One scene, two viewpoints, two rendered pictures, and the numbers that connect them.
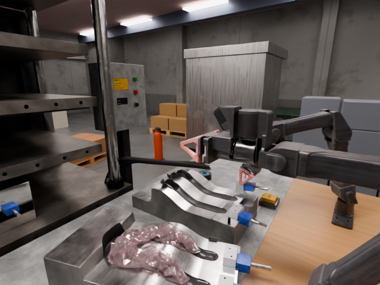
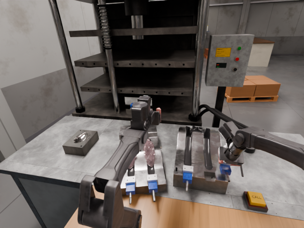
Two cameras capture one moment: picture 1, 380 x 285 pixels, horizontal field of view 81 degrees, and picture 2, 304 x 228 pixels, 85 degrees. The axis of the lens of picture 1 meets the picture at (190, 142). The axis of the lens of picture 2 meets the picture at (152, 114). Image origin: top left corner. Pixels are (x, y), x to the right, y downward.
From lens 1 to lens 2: 0.78 m
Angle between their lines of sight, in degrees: 65
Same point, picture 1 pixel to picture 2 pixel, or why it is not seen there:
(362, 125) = not seen: outside the picture
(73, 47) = (187, 30)
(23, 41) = (161, 31)
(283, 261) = (179, 217)
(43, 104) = (163, 64)
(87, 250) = not seen: hidden behind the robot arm
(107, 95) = (197, 62)
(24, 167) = (151, 91)
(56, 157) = (165, 91)
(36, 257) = not seen: hidden behind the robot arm
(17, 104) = (152, 63)
